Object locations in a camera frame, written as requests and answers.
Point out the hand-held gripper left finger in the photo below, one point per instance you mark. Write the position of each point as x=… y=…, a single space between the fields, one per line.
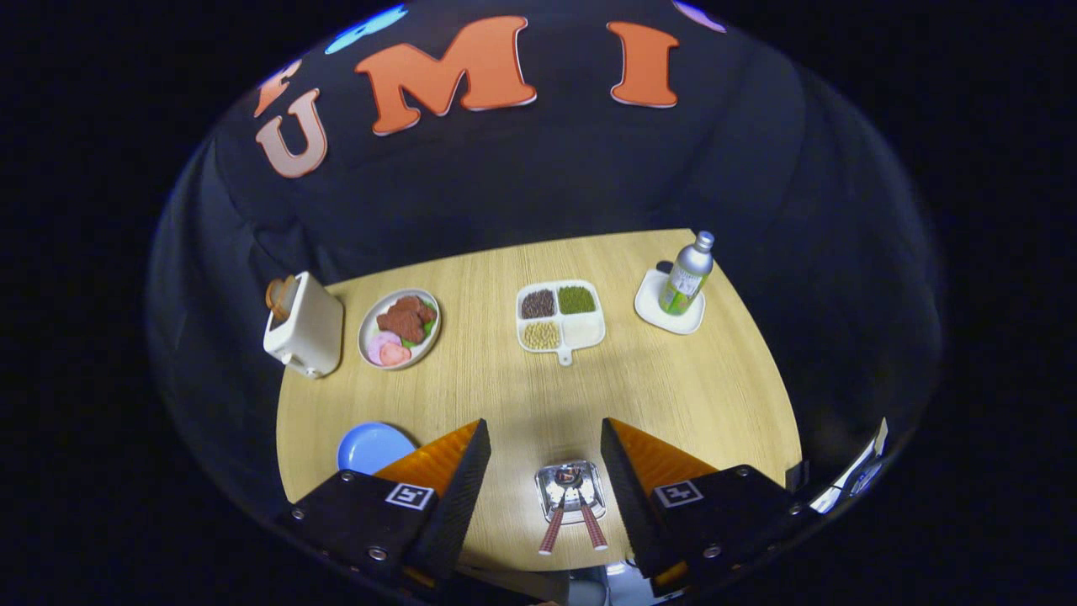
x=458 y=497

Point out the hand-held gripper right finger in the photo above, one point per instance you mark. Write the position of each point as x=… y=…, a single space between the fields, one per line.
x=631 y=497

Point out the blue round plate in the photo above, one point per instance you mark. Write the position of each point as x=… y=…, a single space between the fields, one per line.
x=366 y=450

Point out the white divided dish with beans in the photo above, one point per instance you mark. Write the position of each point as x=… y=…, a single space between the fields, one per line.
x=585 y=332

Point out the oval plate with meat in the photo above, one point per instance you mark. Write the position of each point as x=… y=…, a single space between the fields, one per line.
x=404 y=324

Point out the small white dish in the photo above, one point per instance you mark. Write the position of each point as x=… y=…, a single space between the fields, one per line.
x=649 y=303

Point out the white toaster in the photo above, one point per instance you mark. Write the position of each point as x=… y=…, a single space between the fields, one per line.
x=311 y=332

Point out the silver bottle with green label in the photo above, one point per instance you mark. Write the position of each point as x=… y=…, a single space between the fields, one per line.
x=686 y=282

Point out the bread slice in toaster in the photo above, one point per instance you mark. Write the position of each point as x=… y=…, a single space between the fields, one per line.
x=279 y=296

